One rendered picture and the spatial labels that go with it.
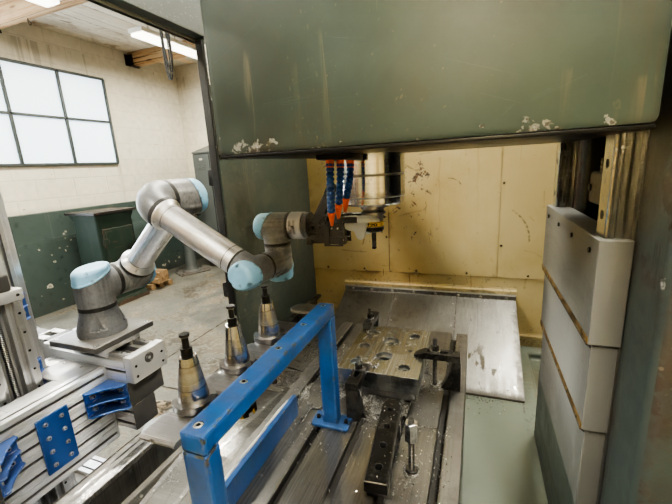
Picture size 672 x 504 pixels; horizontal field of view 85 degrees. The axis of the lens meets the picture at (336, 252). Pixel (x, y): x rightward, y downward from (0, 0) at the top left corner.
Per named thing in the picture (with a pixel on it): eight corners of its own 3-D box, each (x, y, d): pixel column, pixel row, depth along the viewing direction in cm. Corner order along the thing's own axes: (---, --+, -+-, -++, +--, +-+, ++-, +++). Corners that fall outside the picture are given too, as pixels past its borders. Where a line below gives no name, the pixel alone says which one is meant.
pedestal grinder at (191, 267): (181, 276, 570) (169, 203, 544) (174, 272, 599) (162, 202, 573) (210, 270, 599) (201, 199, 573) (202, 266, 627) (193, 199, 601)
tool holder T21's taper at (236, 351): (237, 368, 62) (232, 332, 61) (219, 363, 64) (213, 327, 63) (255, 356, 66) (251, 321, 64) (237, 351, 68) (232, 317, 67)
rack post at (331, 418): (310, 425, 95) (301, 318, 88) (318, 412, 100) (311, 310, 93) (347, 433, 92) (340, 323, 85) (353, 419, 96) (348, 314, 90)
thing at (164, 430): (132, 438, 50) (131, 433, 49) (163, 413, 54) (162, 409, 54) (173, 450, 47) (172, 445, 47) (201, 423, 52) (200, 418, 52)
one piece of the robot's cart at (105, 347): (36, 354, 126) (31, 337, 125) (97, 327, 146) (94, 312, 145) (110, 369, 113) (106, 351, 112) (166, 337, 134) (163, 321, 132)
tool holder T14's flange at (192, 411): (205, 426, 52) (202, 410, 52) (165, 424, 53) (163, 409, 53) (224, 398, 58) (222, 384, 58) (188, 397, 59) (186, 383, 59)
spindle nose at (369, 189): (401, 206, 83) (400, 151, 80) (333, 207, 87) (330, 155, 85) (408, 199, 98) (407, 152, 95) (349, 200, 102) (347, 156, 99)
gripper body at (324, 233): (354, 240, 101) (314, 240, 105) (352, 209, 99) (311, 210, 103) (345, 246, 94) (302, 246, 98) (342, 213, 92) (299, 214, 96)
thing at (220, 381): (190, 391, 59) (189, 387, 59) (212, 374, 64) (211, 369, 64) (226, 399, 57) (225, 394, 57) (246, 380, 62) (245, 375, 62)
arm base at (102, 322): (66, 337, 124) (59, 309, 121) (107, 319, 137) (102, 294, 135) (97, 342, 118) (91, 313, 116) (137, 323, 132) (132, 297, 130)
